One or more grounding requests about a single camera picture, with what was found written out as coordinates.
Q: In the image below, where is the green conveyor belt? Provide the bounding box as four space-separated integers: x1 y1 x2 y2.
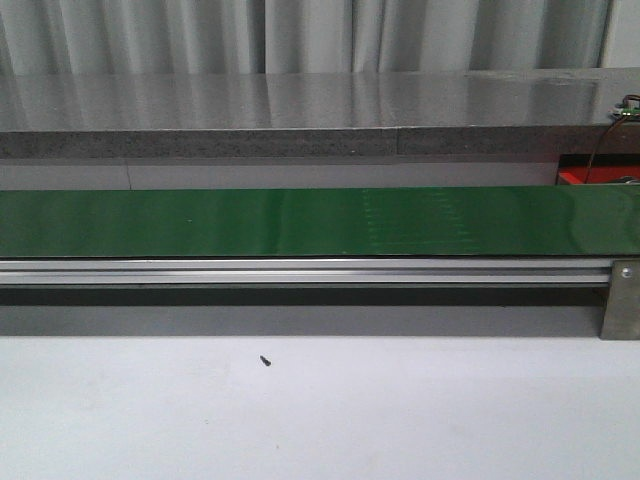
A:
1 185 639 258

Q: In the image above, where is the grey stone counter slab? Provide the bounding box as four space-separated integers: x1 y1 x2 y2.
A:
1 68 639 159

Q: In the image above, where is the red bin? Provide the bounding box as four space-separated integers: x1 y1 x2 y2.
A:
556 154 639 185

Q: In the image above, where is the small green circuit board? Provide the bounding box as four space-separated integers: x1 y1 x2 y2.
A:
609 94 640 121

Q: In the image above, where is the grey pleated curtain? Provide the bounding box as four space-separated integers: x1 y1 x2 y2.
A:
1 1 611 75

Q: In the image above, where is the aluminium conveyor side rail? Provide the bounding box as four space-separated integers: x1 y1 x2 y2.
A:
1 258 613 286

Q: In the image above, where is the metal conveyor support bracket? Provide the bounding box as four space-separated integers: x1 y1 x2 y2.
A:
600 259 640 340

